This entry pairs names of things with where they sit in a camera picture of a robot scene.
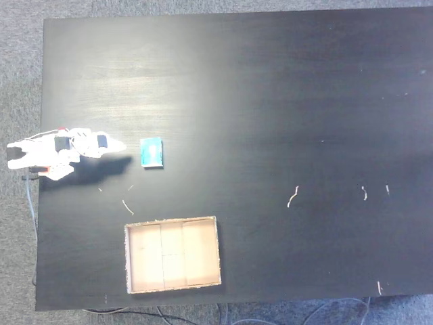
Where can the open cardboard box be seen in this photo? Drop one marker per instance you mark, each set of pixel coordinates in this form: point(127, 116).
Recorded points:
point(172, 255)

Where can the green block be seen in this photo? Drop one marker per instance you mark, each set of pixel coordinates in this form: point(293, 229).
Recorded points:
point(152, 152)

